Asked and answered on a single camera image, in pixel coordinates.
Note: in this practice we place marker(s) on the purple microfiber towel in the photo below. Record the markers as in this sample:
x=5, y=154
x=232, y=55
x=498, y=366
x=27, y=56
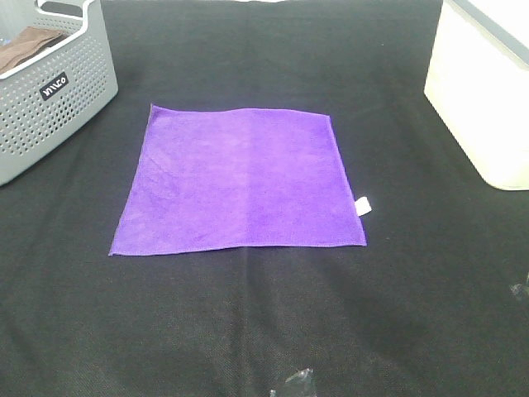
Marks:
x=244, y=177

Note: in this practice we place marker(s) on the clear tape piece front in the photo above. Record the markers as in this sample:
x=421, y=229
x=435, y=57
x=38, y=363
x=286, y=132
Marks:
x=300, y=384

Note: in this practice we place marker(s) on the clear tape piece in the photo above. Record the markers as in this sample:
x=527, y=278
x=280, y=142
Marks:
x=300, y=384
x=520, y=291

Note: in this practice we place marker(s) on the black table cloth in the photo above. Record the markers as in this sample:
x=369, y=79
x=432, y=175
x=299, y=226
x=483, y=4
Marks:
x=425, y=309

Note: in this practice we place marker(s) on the grey perforated plastic basket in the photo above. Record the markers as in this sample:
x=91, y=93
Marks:
x=46, y=99

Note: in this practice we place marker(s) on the white plastic storage box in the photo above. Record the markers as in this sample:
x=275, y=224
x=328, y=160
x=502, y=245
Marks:
x=477, y=81

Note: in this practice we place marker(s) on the clear tape piece right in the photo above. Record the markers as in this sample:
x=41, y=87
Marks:
x=520, y=291

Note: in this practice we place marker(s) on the brown folded towel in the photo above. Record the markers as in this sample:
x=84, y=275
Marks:
x=29, y=43

